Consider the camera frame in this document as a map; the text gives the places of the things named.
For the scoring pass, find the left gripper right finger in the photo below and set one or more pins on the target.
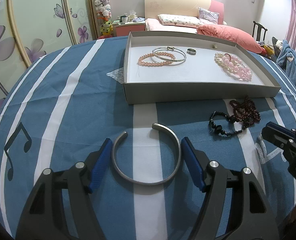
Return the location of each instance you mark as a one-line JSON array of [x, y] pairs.
[[251, 216]]

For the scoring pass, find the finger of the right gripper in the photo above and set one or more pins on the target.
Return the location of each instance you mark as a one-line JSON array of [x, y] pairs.
[[275, 137], [281, 129]]

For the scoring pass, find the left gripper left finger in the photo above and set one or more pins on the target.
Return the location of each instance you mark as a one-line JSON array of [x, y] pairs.
[[43, 215]]

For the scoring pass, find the wide silver cuff bangle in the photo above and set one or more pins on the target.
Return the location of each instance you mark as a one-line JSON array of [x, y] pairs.
[[147, 165]]

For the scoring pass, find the thin silver bangle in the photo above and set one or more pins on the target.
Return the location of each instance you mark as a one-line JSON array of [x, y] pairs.
[[169, 53]]

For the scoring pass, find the blue hanging bathrobe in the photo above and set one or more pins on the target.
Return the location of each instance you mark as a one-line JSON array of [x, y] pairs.
[[288, 56]]

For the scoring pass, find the dark wooden chair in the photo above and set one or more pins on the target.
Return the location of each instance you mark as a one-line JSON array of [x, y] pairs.
[[259, 32]]

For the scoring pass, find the folded coral duvet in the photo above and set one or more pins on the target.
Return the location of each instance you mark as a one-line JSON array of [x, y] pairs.
[[232, 34]]

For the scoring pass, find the purple patterned pillow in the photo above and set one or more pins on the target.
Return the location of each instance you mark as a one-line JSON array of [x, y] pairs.
[[210, 16]]

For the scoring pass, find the grey cardboard tray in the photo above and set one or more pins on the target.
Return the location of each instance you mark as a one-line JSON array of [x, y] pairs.
[[198, 78]]

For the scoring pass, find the floral white pillow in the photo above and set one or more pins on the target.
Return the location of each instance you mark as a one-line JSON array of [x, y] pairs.
[[179, 20]]

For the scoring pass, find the small clear plastic bag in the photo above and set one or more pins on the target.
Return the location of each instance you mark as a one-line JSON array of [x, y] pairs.
[[117, 75]]

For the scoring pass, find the pink bed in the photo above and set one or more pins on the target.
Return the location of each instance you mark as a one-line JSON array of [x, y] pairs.
[[152, 24]]

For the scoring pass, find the cream pink headboard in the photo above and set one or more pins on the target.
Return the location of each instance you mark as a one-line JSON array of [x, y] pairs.
[[182, 7]]

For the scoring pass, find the pink bedside table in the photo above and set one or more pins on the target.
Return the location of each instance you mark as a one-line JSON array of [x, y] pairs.
[[123, 29]]

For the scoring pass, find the sliding glass wardrobe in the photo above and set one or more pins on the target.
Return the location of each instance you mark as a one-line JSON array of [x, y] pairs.
[[30, 29]]

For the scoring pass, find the plush toy tower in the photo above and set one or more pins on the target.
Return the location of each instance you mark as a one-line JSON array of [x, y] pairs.
[[103, 17]]

